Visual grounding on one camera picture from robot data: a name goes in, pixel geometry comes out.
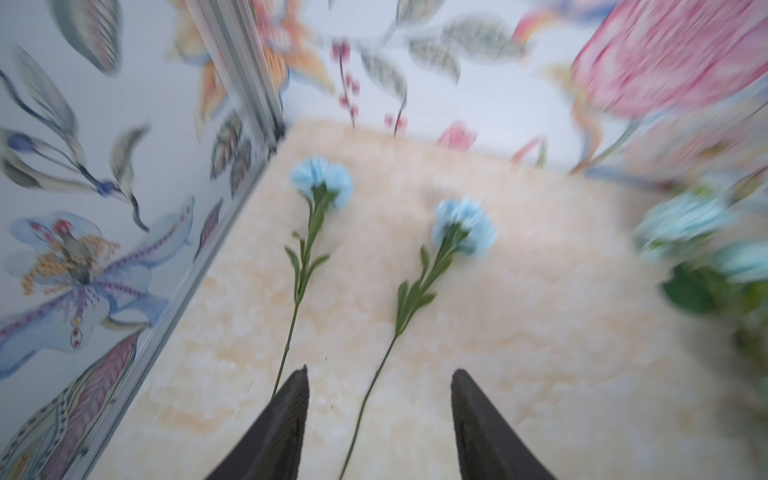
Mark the blue carnation stem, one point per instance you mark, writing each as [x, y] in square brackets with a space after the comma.
[462, 228]
[324, 186]

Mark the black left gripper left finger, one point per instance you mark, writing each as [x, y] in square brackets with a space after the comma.
[271, 448]

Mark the light blue peony spray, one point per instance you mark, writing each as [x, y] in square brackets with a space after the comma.
[727, 284]

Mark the magenta pink rose stem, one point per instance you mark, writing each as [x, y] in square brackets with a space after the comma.
[649, 56]

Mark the aluminium corner frame post left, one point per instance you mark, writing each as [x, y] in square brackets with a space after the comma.
[229, 32]

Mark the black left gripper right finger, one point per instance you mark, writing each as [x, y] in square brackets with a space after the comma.
[487, 446]

